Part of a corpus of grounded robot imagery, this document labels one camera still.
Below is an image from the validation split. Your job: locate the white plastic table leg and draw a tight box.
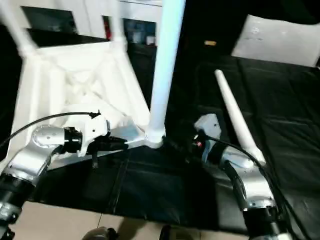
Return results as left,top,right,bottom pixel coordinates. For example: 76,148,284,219
107,0,127,52
0,4,39,59
144,0,187,149
214,69,267,167

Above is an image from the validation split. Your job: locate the black work mat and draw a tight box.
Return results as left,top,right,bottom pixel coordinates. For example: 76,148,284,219
0,30,320,236

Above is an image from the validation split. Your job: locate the white flat panel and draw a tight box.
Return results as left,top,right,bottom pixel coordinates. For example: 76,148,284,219
230,14,320,69

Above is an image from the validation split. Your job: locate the white glass-door cabinet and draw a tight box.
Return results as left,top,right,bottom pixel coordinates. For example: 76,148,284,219
0,0,165,47

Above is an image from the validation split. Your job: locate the black cabinet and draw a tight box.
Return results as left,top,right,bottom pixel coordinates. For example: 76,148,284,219
159,0,320,63

